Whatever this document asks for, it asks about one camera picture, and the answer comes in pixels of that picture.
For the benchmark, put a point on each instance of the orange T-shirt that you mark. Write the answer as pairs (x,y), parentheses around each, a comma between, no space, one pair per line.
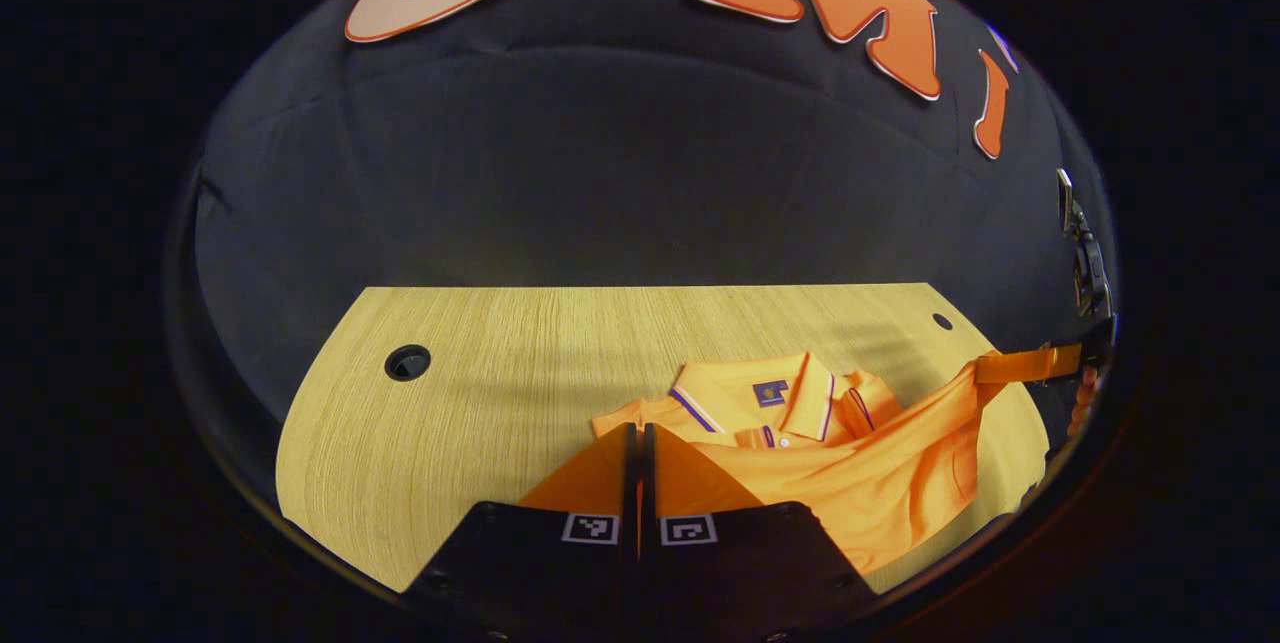
(880,483)

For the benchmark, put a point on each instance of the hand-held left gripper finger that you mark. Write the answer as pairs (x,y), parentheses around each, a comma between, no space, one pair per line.
(630,483)
(648,483)

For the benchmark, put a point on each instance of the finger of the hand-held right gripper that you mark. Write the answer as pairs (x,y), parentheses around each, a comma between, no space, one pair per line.
(1084,398)
(1030,365)

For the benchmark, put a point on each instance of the black equipment stand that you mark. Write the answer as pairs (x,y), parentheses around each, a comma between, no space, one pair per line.
(1085,253)

